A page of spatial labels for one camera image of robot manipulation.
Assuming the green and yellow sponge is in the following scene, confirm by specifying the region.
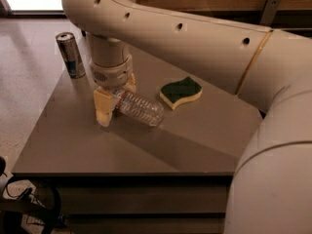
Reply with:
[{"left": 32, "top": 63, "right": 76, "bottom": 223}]
[{"left": 159, "top": 77, "right": 203, "bottom": 110}]

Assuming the clear plastic water bottle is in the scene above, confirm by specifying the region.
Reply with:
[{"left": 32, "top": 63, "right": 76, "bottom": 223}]
[{"left": 113, "top": 89, "right": 164, "bottom": 127}]

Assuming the silver blue drink can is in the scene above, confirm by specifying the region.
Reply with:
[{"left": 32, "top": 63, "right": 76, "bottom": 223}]
[{"left": 56, "top": 32, "right": 85, "bottom": 79}]

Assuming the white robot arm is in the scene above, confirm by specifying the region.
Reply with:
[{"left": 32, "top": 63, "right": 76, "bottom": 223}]
[{"left": 62, "top": 0, "right": 312, "bottom": 234}]

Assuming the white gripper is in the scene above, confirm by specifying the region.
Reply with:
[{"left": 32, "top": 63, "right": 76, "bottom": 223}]
[{"left": 90, "top": 55, "right": 137, "bottom": 127}]

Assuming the black cables and stand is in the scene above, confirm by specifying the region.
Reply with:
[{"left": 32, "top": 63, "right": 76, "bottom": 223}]
[{"left": 0, "top": 156, "right": 66, "bottom": 234}]

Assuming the grey drawer cabinet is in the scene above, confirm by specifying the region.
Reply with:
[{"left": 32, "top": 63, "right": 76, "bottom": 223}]
[{"left": 11, "top": 35, "right": 264, "bottom": 234}]

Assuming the right metal bracket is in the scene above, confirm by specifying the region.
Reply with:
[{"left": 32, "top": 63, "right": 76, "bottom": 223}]
[{"left": 259, "top": 0, "right": 282, "bottom": 26}]

